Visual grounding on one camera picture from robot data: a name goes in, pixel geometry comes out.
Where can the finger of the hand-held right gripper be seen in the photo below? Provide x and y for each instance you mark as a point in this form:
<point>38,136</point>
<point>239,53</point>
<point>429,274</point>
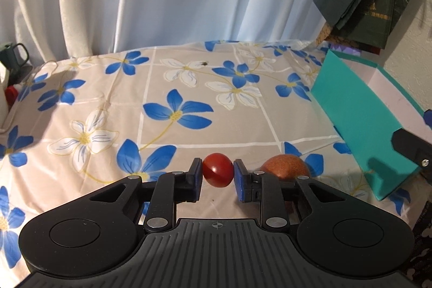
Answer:
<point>410,146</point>

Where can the purple patterned cloth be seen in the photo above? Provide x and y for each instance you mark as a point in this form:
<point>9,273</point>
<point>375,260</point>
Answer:
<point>342,48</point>

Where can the dark green mug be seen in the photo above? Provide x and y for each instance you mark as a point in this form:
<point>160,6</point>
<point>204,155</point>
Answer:
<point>11,57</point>

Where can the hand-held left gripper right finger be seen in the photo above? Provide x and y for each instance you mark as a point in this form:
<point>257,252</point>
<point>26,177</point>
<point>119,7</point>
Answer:
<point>240,180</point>

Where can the dark red apple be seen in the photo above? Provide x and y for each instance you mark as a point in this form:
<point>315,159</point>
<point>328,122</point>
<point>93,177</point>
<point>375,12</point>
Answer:
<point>285,166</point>

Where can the teal cardboard box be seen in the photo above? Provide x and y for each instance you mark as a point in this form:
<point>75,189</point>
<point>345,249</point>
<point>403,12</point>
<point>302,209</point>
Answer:
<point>354,112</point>

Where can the brown gold patterned bag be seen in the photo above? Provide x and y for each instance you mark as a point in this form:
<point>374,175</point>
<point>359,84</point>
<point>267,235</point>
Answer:
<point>327,35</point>

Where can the small red tomato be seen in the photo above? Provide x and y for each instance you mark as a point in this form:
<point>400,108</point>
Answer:
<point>217,170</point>

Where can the blue floral tablecloth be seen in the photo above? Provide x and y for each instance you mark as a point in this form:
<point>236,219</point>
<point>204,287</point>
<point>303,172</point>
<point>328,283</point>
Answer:
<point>236,134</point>

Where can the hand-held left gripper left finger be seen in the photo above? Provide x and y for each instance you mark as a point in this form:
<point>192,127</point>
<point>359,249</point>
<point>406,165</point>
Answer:
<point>195,180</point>

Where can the small red object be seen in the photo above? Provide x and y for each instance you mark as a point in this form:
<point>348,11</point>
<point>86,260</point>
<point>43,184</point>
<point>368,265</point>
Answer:
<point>10,95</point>

